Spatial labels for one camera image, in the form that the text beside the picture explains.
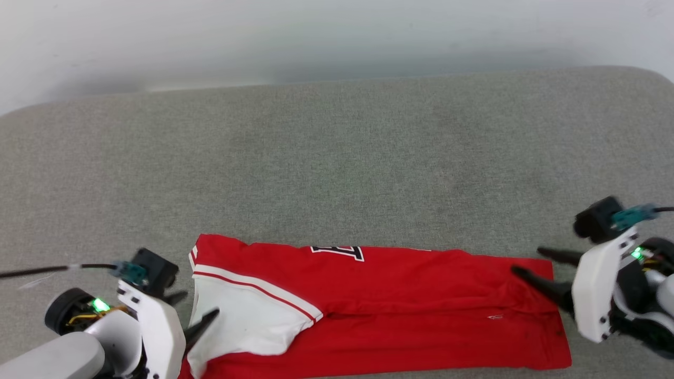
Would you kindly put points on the red and white t-shirt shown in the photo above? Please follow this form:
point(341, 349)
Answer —
point(395, 295)

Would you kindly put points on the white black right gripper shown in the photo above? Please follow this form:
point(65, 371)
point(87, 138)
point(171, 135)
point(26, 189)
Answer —
point(597, 295)

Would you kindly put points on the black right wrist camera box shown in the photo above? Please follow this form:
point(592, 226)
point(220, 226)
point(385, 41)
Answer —
point(595, 221)

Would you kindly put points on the grey fabric sofa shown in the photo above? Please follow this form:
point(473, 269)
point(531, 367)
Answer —
point(337, 173)

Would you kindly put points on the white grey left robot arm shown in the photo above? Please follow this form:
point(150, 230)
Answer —
point(47, 360)

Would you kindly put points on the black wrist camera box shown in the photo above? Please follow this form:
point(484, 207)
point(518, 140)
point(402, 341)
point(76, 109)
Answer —
point(155, 271)
point(595, 221)

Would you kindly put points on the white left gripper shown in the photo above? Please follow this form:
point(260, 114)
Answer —
point(158, 337)

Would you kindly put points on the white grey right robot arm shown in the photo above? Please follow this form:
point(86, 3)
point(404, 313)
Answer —
point(667, 295)

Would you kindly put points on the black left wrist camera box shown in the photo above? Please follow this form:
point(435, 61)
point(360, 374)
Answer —
point(155, 271)

